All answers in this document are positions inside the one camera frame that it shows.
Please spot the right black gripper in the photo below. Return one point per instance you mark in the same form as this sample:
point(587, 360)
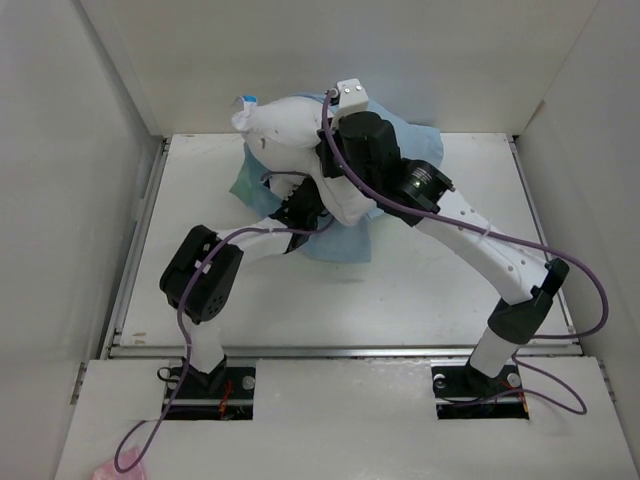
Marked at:
point(326, 168)

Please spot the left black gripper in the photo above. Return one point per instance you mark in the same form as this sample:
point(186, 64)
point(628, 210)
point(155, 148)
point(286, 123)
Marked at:
point(288, 200)

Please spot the light blue pillowcase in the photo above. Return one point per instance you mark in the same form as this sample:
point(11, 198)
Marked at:
point(262, 191)

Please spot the white pillow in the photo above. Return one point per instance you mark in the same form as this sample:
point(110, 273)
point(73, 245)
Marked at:
point(283, 135)

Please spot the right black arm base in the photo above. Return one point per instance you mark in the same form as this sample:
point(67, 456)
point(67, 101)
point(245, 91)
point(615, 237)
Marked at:
point(461, 393)

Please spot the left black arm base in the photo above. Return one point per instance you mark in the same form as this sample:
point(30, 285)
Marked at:
point(227, 394)

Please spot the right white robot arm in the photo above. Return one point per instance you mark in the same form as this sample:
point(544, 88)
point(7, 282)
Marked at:
point(525, 283)

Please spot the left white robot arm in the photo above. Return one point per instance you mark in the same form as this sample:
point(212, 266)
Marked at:
point(199, 279)

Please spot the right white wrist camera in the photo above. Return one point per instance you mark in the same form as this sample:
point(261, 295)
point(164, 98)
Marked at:
point(348, 97)

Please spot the aluminium front rail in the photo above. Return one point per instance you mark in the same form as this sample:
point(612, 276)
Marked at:
point(138, 352)

